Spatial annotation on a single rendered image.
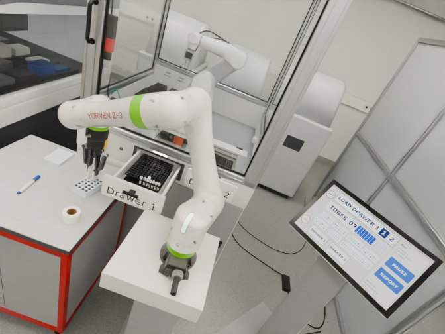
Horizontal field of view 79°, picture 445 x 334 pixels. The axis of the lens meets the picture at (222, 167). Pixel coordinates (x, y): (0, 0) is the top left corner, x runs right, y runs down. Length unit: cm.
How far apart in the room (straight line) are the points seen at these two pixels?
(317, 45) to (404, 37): 358
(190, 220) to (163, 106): 39
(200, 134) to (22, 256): 89
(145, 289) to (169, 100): 64
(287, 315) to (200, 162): 107
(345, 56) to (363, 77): 43
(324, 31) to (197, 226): 90
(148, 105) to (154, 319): 89
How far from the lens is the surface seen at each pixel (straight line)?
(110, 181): 130
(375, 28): 465
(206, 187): 106
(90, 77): 152
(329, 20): 126
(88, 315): 194
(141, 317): 137
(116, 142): 158
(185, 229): 96
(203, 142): 101
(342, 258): 132
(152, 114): 86
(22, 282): 158
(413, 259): 136
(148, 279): 106
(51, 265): 137
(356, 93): 474
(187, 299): 105
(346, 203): 138
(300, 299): 164
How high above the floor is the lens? 172
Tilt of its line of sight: 30 degrees down
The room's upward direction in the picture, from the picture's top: 23 degrees clockwise
